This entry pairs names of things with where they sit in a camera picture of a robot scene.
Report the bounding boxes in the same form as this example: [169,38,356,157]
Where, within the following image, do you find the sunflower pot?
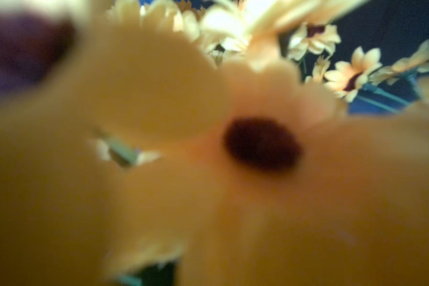
[0,1,429,286]

